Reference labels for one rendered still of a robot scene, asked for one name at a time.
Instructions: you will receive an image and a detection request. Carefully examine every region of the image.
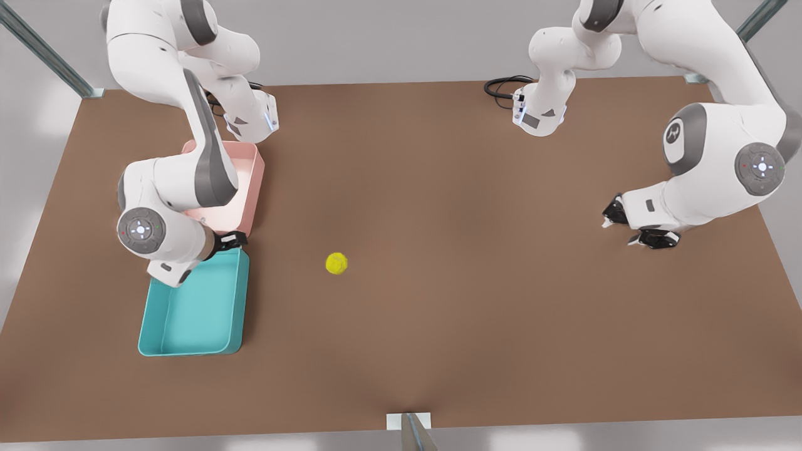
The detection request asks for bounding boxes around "silver frame post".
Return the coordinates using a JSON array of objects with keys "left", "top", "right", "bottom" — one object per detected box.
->
[
  {"left": 685, "top": 0, "right": 790, "bottom": 85},
  {"left": 0, "top": 0, "right": 105, "bottom": 100},
  {"left": 386, "top": 412, "right": 440, "bottom": 451}
]

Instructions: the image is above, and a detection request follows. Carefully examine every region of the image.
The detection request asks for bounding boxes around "teal rectangular tray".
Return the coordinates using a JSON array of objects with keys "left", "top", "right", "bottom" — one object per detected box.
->
[{"left": 138, "top": 248, "right": 251, "bottom": 358}]

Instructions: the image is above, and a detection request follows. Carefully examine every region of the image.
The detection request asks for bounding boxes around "pink rectangular tray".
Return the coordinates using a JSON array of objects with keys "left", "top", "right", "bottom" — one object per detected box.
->
[{"left": 180, "top": 140, "right": 266, "bottom": 237}]

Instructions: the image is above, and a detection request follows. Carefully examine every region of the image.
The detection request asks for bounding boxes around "black cable loop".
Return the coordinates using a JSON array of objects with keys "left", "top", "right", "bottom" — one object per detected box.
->
[
  {"left": 206, "top": 81, "right": 265, "bottom": 118},
  {"left": 484, "top": 75, "right": 537, "bottom": 111}
]

